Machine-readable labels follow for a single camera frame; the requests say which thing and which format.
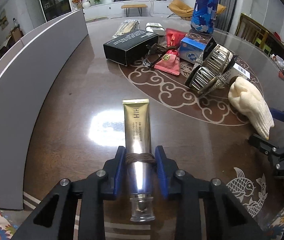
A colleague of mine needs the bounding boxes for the red pink snack packet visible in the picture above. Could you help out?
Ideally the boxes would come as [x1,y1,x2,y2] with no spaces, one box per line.
[154,28,186,76]

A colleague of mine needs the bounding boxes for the gold cosmetic tube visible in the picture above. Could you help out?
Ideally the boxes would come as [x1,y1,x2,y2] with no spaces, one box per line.
[122,99,155,222]

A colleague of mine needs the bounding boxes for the black cardboard box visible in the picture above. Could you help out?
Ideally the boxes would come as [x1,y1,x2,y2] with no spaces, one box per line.
[103,30,159,66]

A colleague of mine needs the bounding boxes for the glasses with cord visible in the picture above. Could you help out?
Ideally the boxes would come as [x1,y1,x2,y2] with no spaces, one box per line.
[142,43,178,68]

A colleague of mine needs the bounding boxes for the rhinestone hair claw clip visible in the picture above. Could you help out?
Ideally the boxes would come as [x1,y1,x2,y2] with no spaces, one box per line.
[185,38,238,96]

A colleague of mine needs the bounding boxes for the wooden dining chair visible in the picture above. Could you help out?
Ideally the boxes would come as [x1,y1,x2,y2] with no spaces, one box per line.
[235,14,284,57]

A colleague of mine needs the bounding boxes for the bag of wooden sticks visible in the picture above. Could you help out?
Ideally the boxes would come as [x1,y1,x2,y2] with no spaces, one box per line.
[112,19,140,38]

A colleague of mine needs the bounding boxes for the blue patterned tall can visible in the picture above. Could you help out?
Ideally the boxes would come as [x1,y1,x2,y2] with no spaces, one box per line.
[191,0,219,34]

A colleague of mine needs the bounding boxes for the flower vase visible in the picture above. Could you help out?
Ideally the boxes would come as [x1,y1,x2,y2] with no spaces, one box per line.
[72,0,84,9]

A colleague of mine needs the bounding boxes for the wooden bench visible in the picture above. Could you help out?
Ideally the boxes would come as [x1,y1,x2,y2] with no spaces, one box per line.
[121,4,148,17]

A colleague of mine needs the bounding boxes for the blue white small box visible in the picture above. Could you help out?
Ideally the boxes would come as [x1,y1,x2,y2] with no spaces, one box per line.
[179,33,211,63]

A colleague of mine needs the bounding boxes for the yellow lounge chair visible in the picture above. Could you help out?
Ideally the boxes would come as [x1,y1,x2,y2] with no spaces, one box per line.
[169,0,227,20]

